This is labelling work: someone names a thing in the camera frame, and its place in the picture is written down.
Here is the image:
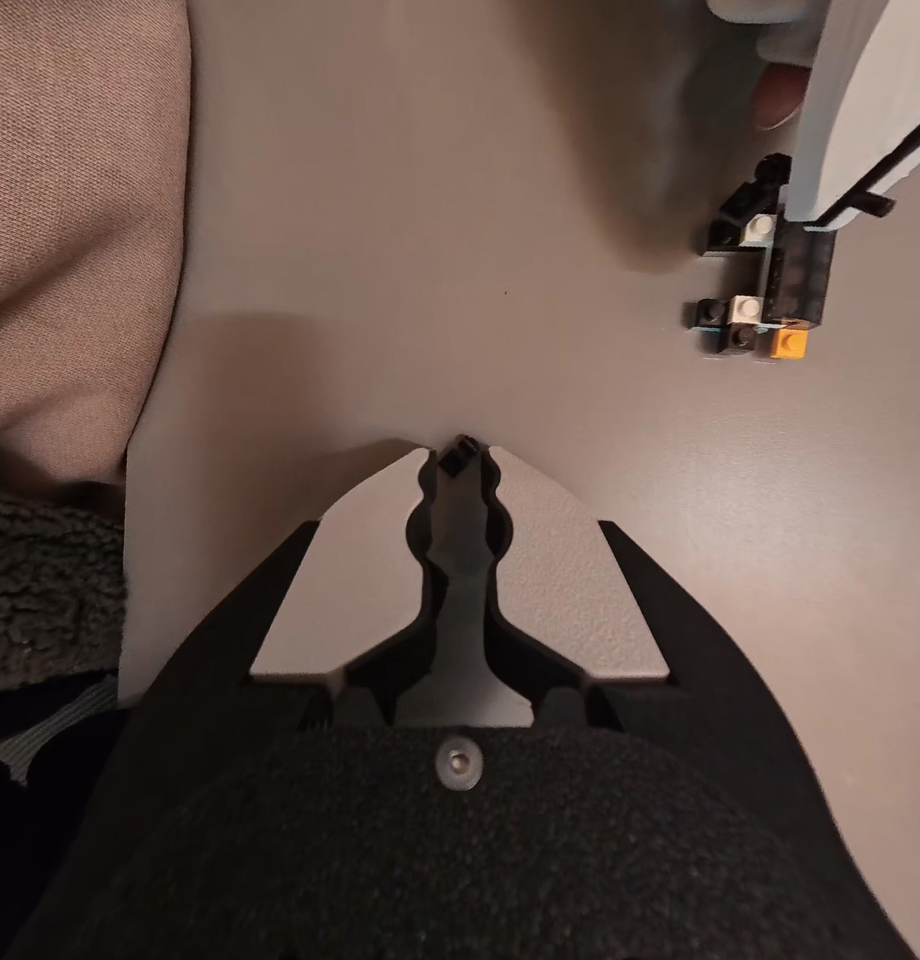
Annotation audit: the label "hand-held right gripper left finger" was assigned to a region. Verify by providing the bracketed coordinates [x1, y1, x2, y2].
[250, 448, 442, 690]

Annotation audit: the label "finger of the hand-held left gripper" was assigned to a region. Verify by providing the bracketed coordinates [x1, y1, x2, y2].
[784, 0, 920, 225]
[792, 133, 920, 231]

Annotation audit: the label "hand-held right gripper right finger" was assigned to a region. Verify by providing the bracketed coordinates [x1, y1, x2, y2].
[477, 444, 671, 684]

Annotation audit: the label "small lego windshield assembly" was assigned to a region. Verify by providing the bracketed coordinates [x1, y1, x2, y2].
[686, 152, 839, 363]

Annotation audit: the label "small black lego clip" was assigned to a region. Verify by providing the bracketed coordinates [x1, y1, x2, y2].
[436, 433, 482, 479]

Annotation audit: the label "person's left hand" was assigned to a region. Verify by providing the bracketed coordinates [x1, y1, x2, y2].
[752, 62, 809, 132]

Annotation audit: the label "person's dark trousers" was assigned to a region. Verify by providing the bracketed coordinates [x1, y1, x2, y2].
[0, 675, 134, 960]

